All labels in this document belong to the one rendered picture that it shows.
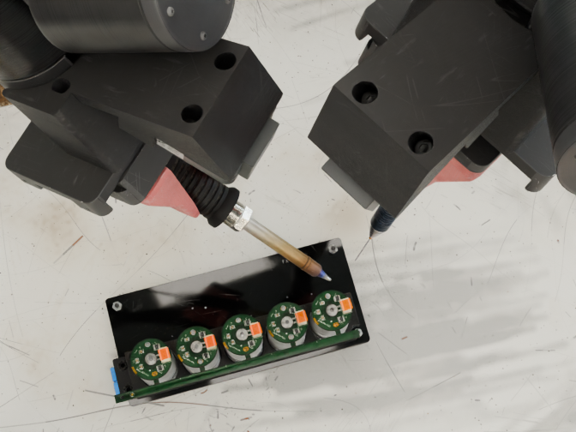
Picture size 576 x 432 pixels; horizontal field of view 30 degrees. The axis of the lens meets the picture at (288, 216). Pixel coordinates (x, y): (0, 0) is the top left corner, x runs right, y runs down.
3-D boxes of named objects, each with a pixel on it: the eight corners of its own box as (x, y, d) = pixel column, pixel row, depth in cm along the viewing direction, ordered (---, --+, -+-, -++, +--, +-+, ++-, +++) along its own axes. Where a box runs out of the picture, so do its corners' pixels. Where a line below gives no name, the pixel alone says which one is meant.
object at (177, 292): (132, 408, 69) (129, 406, 68) (107, 302, 71) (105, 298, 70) (369, 343, 71) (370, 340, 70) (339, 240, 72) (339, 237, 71)
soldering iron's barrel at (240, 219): (319, 261, 61) (230, 199, 59) (330, 261, 60) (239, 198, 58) (306, 282, 61) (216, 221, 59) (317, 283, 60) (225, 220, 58)
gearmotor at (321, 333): (304, 310, 70) (307, 296, 65) (340, 301, 70) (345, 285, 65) (315, 346, 69) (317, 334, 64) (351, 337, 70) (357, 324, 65)
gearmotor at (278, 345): (262, 321, 70) (261, 308, 65) (299, 312, 70) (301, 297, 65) (273, 358, 69) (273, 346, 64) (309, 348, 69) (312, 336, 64)
